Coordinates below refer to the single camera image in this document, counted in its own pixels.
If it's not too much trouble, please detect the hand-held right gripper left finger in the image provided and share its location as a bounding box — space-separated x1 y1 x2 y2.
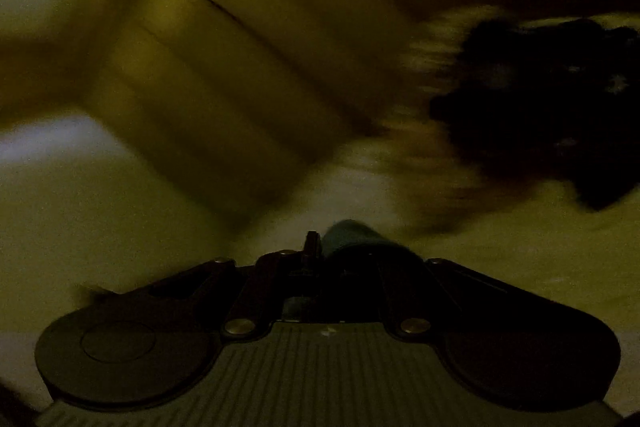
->
119 231 323 341

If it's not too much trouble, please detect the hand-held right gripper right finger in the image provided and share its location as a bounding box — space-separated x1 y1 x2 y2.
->
322 219 552 341

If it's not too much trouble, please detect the dark cloth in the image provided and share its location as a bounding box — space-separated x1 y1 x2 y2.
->
429 18 640 214

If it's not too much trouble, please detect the patterned cloth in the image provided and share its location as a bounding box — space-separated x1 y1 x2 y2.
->
392 4 506 238

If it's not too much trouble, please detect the wooden furniture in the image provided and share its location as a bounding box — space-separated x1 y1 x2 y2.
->
0 0 501 235

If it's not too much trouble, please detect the white printed blanket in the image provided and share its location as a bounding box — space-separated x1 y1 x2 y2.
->
0 114 640 413

